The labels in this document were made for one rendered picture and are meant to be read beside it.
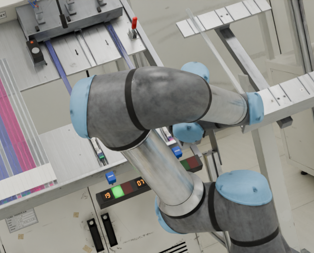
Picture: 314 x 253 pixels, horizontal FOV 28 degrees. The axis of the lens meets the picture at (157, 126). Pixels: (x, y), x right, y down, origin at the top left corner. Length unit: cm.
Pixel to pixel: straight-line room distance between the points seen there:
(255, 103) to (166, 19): 257
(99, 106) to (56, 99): 270
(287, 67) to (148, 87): 190
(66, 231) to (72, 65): 59
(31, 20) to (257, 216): 111
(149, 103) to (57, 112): 277
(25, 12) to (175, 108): 117
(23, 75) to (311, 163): 154
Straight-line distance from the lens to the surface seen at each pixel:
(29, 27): 216
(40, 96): 382
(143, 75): 112
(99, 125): 116
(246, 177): 144
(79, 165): 192
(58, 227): 226
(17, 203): 186
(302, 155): 313
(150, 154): 126
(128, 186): 189
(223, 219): 143
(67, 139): 196
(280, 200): 232
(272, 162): 226
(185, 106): 112
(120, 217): 230
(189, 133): 150
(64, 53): 215
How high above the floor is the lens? 135
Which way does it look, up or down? 17 degrees down
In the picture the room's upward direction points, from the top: 16 degrees counter-clockwise
